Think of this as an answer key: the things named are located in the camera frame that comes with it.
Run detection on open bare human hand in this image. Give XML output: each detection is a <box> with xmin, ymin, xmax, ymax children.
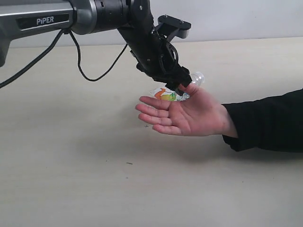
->
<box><xmin>135</xmin><ymin>84</ymin><xmax>238</xmax><ymax>138</ymax></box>

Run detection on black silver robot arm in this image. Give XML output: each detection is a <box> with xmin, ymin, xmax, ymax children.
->
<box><xmin>0</xmin><ymin>0</ymin><xmax>192</xmax><ymax>95</ymax></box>

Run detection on black sleeved forearm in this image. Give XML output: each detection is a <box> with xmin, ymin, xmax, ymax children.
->
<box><xmin>223</xmin><ymin>89</ymin><xmax>303</xmax><ymax>153</ymax></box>

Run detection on crushed fruit label bottle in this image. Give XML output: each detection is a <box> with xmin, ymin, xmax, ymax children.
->
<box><xmin>149</xmin><ymin>72</ymin><xmax>205</xmax><ymax>101</ymax></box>

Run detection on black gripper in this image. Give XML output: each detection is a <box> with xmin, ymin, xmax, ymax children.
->
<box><xmin>118</xmin><ymin>26</ymin><xmax>191</xmax><ymax>95</ymax></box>

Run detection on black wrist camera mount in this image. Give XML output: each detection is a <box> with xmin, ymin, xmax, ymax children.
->
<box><xmin>155</xmin><ymin>15</ymin><xmax>192</xmax><ymax>42</ymax></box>

